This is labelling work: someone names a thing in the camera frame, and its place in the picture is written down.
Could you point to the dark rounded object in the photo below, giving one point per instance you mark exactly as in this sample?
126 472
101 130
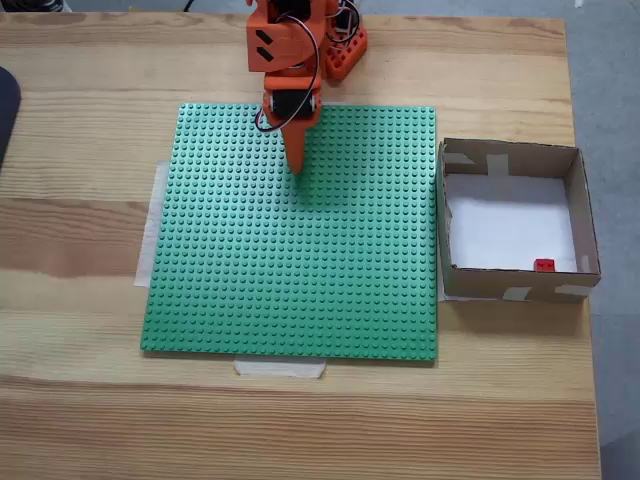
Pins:
7 115

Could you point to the red lego block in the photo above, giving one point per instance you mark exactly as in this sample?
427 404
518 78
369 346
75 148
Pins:
545 265

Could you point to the green lego baseplate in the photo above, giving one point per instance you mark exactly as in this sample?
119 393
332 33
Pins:
280 260

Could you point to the white paper sheet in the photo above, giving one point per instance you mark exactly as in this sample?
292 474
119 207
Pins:
500 225

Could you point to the open cardboard box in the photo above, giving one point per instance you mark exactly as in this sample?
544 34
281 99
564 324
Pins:
582 210

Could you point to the pale tape patch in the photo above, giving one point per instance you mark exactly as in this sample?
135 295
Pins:
572 290
517 293
457 161
497 165

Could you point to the masking tape strip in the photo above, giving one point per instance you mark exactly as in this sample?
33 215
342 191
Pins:
280 369
150 240

